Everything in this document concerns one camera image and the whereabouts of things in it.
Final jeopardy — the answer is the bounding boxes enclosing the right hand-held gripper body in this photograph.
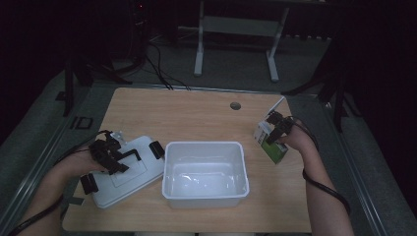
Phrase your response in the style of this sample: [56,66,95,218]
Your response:
[265,96,296,136]

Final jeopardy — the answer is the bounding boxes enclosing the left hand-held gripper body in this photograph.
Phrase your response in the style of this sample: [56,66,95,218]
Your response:
[89,131,129,172]

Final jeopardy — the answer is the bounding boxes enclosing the green and white carton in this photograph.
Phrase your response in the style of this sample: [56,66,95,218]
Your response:
[253,120,289,165]

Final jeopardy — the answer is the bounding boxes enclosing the white bin lid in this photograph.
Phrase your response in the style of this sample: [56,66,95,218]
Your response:
[80,135,166,209]

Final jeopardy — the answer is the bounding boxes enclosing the white plastic storage box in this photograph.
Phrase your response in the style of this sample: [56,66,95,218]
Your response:
[161,141,251,209]

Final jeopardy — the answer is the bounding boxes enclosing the person's right hand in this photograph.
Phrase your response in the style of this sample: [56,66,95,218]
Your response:
[278,120,315,153]

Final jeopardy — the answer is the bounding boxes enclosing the person's left hand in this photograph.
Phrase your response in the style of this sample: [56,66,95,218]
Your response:
[60,150,108,180]

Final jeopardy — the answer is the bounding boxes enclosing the black tripod stand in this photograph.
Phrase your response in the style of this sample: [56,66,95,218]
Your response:
[280,38,363,134]
[55,57,134,118]

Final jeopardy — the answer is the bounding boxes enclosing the grey metal stand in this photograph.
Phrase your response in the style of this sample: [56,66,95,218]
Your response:
[194,0,290,83]

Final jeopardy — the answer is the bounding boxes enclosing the black rectangular floor frame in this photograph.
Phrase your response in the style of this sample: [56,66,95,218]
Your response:
[69,115,94,130]

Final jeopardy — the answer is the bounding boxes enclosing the black floor cables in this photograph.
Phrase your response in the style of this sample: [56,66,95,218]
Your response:
[143,40,192,91]

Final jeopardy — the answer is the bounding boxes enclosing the left hand-held gripper black cable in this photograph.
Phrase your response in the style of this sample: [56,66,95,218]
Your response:
[8,130,112,236]

